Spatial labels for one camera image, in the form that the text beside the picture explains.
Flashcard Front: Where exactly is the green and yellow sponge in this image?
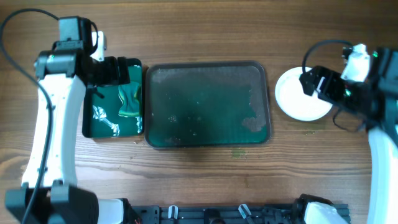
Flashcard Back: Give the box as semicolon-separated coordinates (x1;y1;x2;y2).
118;82;141;117

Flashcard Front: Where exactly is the white plate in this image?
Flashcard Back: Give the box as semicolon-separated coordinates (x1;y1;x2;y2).
275;67;333;121

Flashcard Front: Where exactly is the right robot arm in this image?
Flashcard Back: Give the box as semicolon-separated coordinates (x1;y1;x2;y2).
299;44;397;223

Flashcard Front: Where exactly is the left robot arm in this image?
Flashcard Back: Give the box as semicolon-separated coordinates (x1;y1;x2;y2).
5;16;137;223

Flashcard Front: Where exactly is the small black water tray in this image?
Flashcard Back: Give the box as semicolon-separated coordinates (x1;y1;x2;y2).
82;58;143;138

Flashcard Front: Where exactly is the large dark plastic tray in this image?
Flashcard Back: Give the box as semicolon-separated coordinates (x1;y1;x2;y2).
144;60;272;149

